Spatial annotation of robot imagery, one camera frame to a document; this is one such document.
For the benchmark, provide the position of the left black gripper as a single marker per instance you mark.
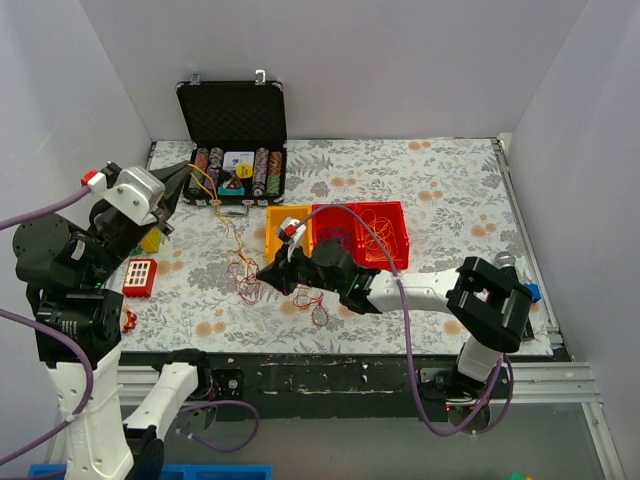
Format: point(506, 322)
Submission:
point(137, 231)

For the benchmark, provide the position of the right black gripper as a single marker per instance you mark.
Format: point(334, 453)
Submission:
point(291, 270)

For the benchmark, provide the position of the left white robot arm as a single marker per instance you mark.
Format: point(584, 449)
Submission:
point(77, 320)

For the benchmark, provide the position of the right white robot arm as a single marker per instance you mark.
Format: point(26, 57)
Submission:
point(488, 301)

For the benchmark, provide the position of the yellow green blue brick stack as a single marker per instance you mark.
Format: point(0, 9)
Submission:
point(150, 244)

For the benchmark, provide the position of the black poker chip case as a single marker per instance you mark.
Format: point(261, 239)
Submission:
point(239, 135)

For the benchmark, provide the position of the middle red plastic bin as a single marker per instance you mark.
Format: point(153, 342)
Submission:
point(336, 223)

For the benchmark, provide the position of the red plastic bin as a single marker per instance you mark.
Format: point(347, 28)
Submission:
point(336, 223)
point(386, 220)

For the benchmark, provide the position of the red white toy brick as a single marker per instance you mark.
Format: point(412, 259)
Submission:
point(139, 278)

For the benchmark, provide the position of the right red plastic bin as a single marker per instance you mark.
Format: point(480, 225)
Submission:
point(386, 220)

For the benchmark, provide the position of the small red toy piece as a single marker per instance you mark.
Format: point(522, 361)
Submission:
point(130, 321)

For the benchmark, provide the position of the black microphone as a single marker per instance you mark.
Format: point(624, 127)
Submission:
point(506, 262)

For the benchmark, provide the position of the small blue brick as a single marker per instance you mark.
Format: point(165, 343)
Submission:
point(535, 292)

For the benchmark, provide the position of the blue tray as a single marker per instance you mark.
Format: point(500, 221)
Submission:
point(176, 472)

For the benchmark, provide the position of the green object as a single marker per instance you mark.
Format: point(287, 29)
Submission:
point(519, 476)

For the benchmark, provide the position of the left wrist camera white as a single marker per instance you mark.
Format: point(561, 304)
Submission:
point(133, 191)

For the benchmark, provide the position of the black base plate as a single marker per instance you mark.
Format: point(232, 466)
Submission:
point(314, 386)

